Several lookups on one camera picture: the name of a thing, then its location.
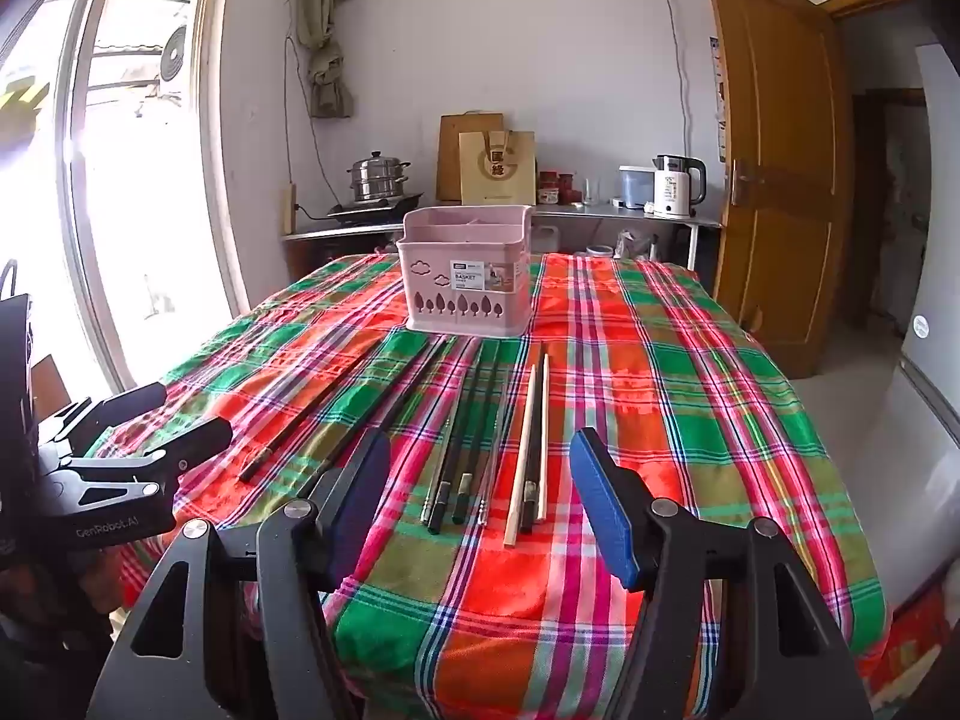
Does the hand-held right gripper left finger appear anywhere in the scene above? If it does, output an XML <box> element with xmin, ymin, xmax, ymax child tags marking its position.
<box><xmin>86</xmin><ymin>431</ymin><xmax>395</xmax><ymax>720</ymax></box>

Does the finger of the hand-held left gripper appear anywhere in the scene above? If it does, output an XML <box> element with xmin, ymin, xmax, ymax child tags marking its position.
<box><xmin>52</xmin><ymin>416</ymin><xmax>235</xmax><ymax>494</ymax></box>
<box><xmin>66</xmin><ymin>381</ymin><xmax>169</xmax><ymax>452</ymax></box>

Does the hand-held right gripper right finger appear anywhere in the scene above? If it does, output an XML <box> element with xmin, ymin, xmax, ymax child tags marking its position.
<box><xmin>568</xmin><ymin>426</ymin><xmax>875</xmax><ymax>720</ymax></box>

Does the black chopstick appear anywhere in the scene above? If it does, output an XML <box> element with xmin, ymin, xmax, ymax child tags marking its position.
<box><xmin>520</xmin><ymin>390</ymin><xmax>542</xmax><ymax>535</ymax></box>
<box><xmin>429</xmin><ymin>345</ymin><xmax>485</xmax><ymax>535</ymax></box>
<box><xmin>452</xmin><ymin>343</ymin><xmax>502</xmax><ymax>505</ymax></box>
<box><xmin>352</xmin><ymin>337</ymin><xmax>458</xmax><ymax>451</ymax></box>
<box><xmin>238</xmin><ymin>341</ymin><xmax>443</xmax><ymax>482</ymax></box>

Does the pink plastic utensil basket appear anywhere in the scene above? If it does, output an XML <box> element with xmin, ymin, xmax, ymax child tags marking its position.
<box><xmin>395</xmin><ymin>205</ymin><xmax>535</xmax><ymax>336</ymax></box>

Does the plaid tablecloth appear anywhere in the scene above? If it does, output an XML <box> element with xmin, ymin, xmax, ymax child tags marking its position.
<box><xmin>112</xmin><ymin>251</ymin><xmax>893</xmax><ymax>720</ymax></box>

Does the clear plastic bag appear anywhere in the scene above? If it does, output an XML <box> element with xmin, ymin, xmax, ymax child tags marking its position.
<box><xmin>615</xmin><ymin>231</ymin><xmax>661</xmax><ymax>262</ymax></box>

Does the black induction cooker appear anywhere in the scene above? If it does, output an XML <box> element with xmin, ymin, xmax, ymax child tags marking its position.
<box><xmin>326</xmin><ymin>193</ymin><xmax>425</xmax><ymax>224</ymax></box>

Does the metal kitchen shelf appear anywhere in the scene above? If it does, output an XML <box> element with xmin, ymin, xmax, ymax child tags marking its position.
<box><xmin>281</xmin><ymin>202</ymin><xmax>725</xmax><ymax>293</ymax></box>

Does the steel steamer pot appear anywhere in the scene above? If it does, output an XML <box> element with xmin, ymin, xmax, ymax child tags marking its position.
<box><xmin>346</xmin><ymin>151</ymin><xmax>412</xmax><ymax>203</ymax></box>

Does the white electric kettle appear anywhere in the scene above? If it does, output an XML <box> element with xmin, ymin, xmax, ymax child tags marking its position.
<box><xmin>649</xmin><ymin>154</ymin><xmax>707</xmax><ymax>220</ymax></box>

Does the wooden cutting board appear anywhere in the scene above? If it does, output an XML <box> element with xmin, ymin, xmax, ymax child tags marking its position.
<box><xmin>436</xmin><ymin>112</ymin><xmax>505</xmax><ymax>203</ymax></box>

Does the silver refrigerator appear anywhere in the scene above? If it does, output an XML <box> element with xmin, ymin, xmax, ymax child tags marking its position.
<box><xmin>840</xmin><ymin>41</ymin><xmax>960</xmax><ymax>616</ymax></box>

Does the brown paper gift bag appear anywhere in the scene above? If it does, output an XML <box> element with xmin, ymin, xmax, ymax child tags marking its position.
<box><xmin>459</xmin><ymin>130</ymin><xmax>537</xmax><ymax>206</ymax></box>

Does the red floor bag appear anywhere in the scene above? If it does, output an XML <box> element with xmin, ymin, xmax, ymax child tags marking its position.
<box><xmin>870</xmin><ymin>585</ymin><xmax>953</xmax><ymax>698</ymax></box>

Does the wooden door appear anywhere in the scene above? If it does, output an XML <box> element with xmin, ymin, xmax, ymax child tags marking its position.
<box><xmin>700</xmin><ymin>0</ymin><xmax>856</xmax><ymax>380</ymax></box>

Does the beige tied curtain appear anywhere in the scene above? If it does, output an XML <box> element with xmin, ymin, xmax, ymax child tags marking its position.
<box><xmin>295</xmin><ymin>0</ymin><xmax>355</xmax><ymax>119</ymax></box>

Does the white window frame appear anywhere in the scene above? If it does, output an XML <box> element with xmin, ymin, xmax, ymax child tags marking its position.
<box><xmin>0</xmin><ymin>0</ymin><xmax>248</xmax><ymax>421</ymax></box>

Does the black wall cable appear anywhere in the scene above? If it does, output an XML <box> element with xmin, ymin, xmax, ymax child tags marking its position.
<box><xmin>282</xmin><ymin>34</ymin><xmax>338</xmax><ymax>218</ymax></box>

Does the wall poster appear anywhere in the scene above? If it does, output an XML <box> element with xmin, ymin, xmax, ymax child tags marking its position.
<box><xmin>707</xmin><ymin>37</ymin><xmax>728</xmax><ymax>164</ymax></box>

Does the white wall cable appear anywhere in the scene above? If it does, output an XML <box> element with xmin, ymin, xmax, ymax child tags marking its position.
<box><xmin>656</xmin><ymin>0</ymin><xmax>691</xmax><ymax>166</ymax></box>

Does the wooden door frame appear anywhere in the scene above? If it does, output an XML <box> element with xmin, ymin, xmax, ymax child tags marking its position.
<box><xmin>821</xmin><ymin>0</ymin><xmax>905</xmax><ymax>23</ymax></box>

